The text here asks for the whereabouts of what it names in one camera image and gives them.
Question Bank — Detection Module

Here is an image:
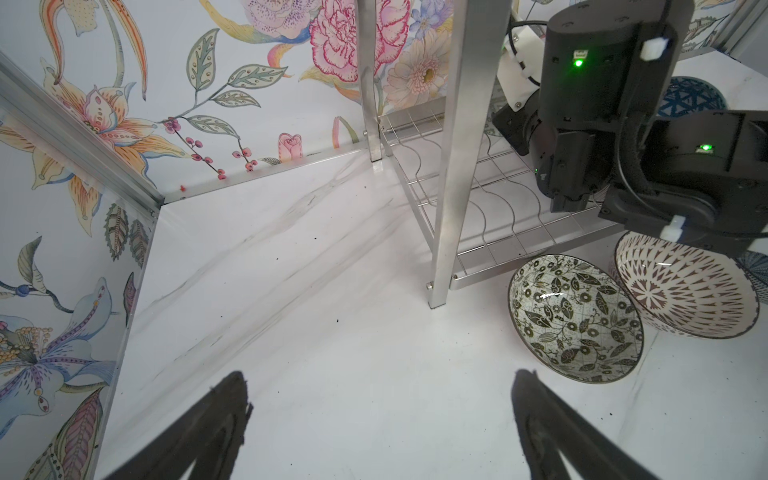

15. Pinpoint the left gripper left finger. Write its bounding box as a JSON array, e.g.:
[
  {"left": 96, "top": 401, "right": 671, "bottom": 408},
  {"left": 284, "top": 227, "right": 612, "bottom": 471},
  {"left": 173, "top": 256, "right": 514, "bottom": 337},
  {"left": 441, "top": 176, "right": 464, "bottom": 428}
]
[{"left": 109, "top": 371, "right": 253, "bottom": 480}]

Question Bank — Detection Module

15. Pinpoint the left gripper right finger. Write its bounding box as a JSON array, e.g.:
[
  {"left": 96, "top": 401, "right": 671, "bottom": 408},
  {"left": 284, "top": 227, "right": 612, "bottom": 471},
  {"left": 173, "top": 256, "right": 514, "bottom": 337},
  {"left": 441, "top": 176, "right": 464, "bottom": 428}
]
[{"left": 511, "top": 369, "right": 655, "bottom": 479}]

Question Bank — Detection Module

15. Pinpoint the blue triangle pattern bowl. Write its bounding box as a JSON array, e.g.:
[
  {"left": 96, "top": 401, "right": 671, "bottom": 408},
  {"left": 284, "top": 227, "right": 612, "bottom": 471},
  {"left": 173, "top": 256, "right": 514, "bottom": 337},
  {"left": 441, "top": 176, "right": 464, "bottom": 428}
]
[{"left": 657, "top": 76, "right": 728, "bottom": 118}]

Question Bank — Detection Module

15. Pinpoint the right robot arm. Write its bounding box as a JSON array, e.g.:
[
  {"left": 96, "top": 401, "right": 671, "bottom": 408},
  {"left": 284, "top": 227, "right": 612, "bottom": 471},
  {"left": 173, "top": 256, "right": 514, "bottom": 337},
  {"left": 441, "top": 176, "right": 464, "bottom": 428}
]
[{"left": 492, "top": 1, "right": 767, "bottom": 257}]

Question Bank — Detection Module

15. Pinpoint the steel two-tier dish rack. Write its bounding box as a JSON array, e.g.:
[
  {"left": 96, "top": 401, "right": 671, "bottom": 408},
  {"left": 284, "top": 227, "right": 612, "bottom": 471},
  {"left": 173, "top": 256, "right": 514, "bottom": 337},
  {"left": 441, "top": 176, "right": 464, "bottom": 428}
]
[{"left": 355, "top": 1, "right": 623, "bottom": 309}]

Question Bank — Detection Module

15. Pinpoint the brown white sunburst bowl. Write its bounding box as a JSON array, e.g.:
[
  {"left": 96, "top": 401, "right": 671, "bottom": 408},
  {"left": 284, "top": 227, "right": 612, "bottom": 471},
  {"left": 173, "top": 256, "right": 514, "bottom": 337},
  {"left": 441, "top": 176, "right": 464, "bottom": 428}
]
[{"left": 613, "top": 232, "right": 760, "bottom": 340}]

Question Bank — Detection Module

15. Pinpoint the dark blue petal bowl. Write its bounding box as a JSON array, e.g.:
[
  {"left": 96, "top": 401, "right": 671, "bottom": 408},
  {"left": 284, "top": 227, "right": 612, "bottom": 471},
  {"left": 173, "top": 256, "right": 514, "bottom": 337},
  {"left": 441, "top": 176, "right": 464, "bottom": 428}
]
[{"left": 737, "top": 251, "right": 768, "bottom": 304}]

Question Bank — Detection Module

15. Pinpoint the left aluminium frame post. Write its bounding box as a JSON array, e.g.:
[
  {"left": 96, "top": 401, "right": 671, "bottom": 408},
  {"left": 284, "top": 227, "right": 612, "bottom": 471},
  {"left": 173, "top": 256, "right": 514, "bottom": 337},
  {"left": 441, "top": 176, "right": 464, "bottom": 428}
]
[{"left": 1, "top": 54, "right": 164, "bottom": 217}]

